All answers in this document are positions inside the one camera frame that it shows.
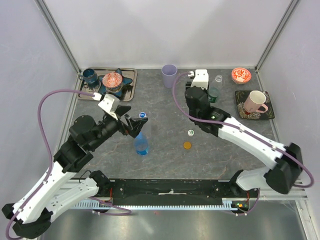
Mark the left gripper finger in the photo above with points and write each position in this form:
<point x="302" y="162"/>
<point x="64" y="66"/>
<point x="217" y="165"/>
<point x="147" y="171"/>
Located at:
<point x="135" y="126"/>
<point x="122" y="111"/>

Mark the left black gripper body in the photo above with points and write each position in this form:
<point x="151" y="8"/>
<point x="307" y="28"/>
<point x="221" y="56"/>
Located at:
<point x="123" y="128"/>

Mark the clear bottle blue-white cap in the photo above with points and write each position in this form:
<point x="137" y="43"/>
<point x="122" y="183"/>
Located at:
<point x="147" y="128"/>

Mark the orange bottle cap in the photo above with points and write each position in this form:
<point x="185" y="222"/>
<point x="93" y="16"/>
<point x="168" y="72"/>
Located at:
<point x="187" y="145"/>

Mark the white green bottle cap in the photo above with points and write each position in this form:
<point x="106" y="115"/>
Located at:
<point x="190" y="132"/>

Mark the clear plastic bottle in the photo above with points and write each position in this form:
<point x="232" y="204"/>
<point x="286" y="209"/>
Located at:
<point x="214" y="89"/>

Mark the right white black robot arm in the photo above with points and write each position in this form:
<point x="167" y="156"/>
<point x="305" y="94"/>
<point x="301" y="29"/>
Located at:
<point x="282" y="164"/>

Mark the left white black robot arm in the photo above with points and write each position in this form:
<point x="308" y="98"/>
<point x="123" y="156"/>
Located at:
<point x="32" y="216"/>

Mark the blue water bottle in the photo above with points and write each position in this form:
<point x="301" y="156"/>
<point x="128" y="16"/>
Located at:
<point x="141" y="144"/>

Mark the blue star-shaped dish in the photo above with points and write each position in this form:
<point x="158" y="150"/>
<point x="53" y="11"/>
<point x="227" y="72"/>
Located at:
<point x="118" y="92"/>

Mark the red patterned bowl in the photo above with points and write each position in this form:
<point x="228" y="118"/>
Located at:
<point x="112" y="80"/>

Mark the dark blue teacup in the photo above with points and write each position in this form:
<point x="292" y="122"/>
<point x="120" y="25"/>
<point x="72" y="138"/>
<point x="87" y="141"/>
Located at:
<point x="89" y="75"/>

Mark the lavender plastic cup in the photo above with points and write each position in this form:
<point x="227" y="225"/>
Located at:
<point x="169" y="72"/>

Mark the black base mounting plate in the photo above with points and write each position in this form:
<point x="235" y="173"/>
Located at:
<point x="172" y="191"/>

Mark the dark floral square plate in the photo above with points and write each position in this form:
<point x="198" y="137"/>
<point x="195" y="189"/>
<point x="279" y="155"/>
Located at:
<point x="240" y="98"/>

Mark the red white floral bowl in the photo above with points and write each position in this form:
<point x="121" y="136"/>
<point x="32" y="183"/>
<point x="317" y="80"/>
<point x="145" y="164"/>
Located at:
<point x="241" y="75"/>

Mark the pink white mug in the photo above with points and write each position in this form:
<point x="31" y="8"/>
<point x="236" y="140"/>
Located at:
<point x="255" y="102"/>

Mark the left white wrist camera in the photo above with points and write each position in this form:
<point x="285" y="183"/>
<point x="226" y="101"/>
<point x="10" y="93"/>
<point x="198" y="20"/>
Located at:
<point x="109" y="105"/>

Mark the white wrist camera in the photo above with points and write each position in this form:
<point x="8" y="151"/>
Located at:
<point x="109" y="105"/>
<point x="201" y="79"/>

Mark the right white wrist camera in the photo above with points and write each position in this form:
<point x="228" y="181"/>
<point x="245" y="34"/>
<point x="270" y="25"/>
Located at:
<point x="201" y="79"/>

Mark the slotted cable duct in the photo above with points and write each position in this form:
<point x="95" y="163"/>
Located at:
<point x="89" y="204"/>

